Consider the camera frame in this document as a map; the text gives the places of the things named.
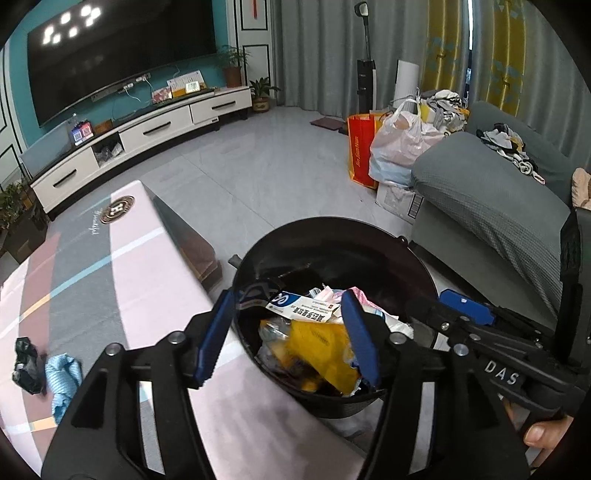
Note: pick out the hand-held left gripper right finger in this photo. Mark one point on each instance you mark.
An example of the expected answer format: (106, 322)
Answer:
(362, 344)

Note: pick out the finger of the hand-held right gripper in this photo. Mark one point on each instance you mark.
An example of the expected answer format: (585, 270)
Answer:
(438, 321)
(464, 305)

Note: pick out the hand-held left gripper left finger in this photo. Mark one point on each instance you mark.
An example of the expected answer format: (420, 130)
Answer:
(210, 344)

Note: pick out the yellow snack wrapper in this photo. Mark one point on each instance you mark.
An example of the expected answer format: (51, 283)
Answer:
(318, 350)

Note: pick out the pink wrapper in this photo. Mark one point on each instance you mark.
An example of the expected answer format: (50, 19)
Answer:
(358, 295)

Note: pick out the white blue striped tissue pack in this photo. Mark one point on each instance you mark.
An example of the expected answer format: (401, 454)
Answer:
(256, 295)

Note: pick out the white blue paper box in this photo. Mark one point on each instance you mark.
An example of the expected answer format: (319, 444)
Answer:
(300, 307)

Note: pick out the black trash bin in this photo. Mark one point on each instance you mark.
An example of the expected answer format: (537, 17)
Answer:
(332, 249)

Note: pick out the person's right hand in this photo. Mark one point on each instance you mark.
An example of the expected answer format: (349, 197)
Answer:
(549, 434)

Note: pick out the grey sofa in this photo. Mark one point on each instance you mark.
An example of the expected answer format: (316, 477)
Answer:
(489, 217)

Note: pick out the white cardboard box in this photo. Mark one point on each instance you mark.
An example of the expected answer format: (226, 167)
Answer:
(399, 201)

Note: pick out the blue face mask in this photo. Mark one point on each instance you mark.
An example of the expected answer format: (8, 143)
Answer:
(62, 383)

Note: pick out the clothes on sofa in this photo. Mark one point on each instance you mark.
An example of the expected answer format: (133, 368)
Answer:
(510, 147)

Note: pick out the beige cushion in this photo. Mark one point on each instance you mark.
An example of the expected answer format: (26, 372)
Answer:
(582, 187)

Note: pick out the white plastic bag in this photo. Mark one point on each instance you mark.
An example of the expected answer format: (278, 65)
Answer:
(401, 143)

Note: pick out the black crumpled wrapper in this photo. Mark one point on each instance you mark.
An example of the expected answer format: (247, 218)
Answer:
(28, 367)

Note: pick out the red shopping bag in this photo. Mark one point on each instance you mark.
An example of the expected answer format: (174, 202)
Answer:
(362, 152)

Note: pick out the pile of clothes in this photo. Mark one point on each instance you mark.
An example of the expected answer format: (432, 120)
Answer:
(443, 108)

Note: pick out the white television cabinet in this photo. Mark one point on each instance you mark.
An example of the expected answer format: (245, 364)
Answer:
(152, 131)

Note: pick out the dark floor mat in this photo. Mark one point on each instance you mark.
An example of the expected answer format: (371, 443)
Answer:
(328, 124)

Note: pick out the white air purifier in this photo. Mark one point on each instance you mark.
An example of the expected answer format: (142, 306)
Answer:
(407, 83)

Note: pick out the bushy potted plant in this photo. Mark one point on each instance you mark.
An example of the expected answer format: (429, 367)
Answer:
(18, 212)

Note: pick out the black upright vacuum cleaner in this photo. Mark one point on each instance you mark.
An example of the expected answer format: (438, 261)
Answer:
(364, 78)

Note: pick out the red flat box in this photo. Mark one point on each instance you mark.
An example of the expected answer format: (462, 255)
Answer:
(161, 95)

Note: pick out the glass fish tank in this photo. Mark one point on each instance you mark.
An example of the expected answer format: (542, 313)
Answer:
(46, 150)

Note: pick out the small potted plant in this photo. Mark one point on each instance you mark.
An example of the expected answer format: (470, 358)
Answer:
(262, 94)

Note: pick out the desk calendar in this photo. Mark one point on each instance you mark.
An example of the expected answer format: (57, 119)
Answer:
(184, 83)

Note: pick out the yellow curtain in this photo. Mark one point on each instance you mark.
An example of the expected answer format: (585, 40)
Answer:
(503, 41)

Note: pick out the tall potted plant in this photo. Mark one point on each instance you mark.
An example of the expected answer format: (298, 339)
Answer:
(233, 64)

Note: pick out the grey curtain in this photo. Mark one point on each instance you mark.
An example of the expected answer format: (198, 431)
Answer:
(318, 50)

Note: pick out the large black television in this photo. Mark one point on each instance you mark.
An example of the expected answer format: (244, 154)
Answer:
(120, 50)

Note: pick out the red knot wall ornament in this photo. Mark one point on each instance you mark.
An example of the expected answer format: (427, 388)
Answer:
(258, 7)

